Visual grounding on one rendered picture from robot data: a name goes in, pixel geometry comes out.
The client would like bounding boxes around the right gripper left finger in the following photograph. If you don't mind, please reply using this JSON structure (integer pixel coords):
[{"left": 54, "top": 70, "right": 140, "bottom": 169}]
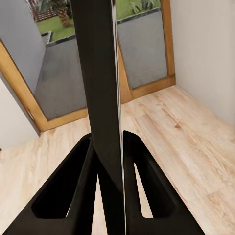
[{"left": 2, "top": 133, "right": 98, "bottom": 235}]

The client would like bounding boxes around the poster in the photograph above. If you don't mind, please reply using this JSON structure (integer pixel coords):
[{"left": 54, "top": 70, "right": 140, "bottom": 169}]
[{"left": 70, "top": 0, "right": 126, "bottom": 235}]

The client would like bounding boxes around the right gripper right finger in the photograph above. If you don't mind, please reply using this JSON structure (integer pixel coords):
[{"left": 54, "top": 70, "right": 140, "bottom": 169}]
[{"left": 122, "top": 130, "right": 206, "bottom": 235}]

